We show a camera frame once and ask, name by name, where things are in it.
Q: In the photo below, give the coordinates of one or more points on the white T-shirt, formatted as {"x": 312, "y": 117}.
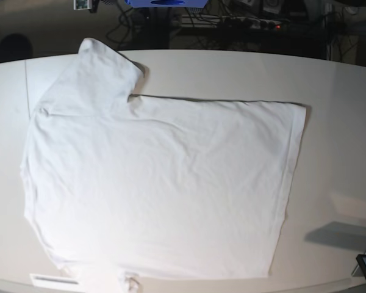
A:
{"x": 120, "y": 185}

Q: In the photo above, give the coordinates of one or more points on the black power strip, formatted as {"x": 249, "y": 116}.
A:
{"x": 239, "y": 21}

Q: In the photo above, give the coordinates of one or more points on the blue plastic box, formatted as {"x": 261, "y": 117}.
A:
{"x": 167, "y": 3}

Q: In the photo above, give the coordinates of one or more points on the white label strip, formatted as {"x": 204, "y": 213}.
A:
{"x": 46, "y": 281}

